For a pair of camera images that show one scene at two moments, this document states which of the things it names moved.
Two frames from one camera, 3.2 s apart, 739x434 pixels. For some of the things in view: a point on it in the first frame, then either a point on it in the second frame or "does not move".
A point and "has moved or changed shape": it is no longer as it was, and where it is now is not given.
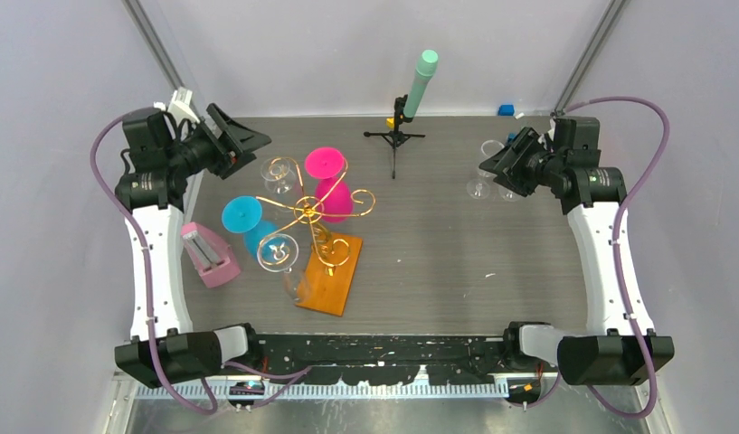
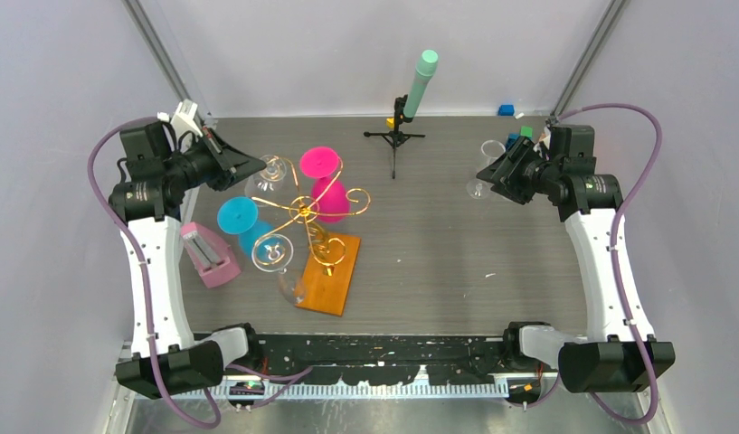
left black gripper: x=235 y=145 -> x=232 y=165
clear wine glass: x=489 y=148 does not move
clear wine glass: x=479 y=188 does not move
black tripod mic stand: x=395 y=138 does not move
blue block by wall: x=506 y=110 does not move
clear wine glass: x=278 y=174 has moved or changed shape
